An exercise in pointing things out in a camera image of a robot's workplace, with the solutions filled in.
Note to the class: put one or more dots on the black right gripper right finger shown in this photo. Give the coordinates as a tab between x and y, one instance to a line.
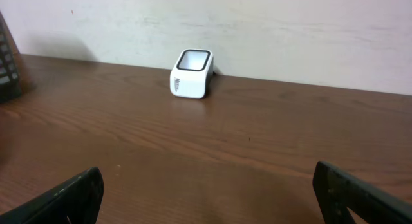
338	193

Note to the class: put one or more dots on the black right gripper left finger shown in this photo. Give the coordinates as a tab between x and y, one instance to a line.
77	200

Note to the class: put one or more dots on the white barcode scanner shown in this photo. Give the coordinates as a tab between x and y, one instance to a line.
190	76

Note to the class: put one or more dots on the grey plastic mesh basket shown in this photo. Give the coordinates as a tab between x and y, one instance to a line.
10	75

